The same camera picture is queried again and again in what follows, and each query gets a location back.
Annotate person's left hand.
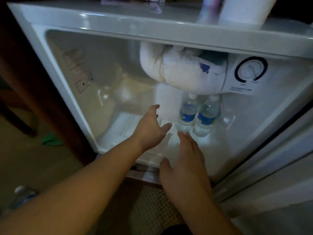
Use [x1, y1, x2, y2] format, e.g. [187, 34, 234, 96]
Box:
[132, 104, 173, 153]

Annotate person's right hand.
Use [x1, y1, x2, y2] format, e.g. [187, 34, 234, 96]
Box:
[159, 131, 213, 206]

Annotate blue label water bottle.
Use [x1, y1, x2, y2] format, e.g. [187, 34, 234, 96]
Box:
[194, 95, 220, 138]
[176, 93, 199, 134]

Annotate white mini fridge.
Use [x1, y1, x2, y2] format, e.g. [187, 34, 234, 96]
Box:
[7, 0, 313, 235]

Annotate group of bottles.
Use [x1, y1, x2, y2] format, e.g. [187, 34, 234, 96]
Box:
[7, 185, 38, 213]

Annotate person's black trousers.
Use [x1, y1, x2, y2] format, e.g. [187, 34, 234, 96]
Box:
[160, 224, 194, 235]

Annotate frosted freezer compartment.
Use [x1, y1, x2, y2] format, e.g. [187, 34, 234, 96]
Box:
[139, 41, 229, 95]

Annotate warning sticker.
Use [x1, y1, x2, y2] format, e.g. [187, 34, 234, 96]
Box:
[62, 47, 95, 95]

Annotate green plastic bag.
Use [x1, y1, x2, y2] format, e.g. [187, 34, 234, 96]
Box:
[41, 132, 64, 147]

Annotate temperature control dial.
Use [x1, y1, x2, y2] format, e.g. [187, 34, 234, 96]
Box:
[234, 56, 269, 84]

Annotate wooden chair with dark cushion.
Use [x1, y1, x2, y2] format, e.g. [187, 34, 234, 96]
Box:
[0, 75, 38, 138]

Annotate stack of pastel paper cups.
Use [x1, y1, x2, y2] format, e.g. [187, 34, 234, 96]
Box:
[200, 0, 224, 16]

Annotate white paper towel roll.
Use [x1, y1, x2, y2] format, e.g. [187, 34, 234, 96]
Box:
[217, 0, 278, 30]

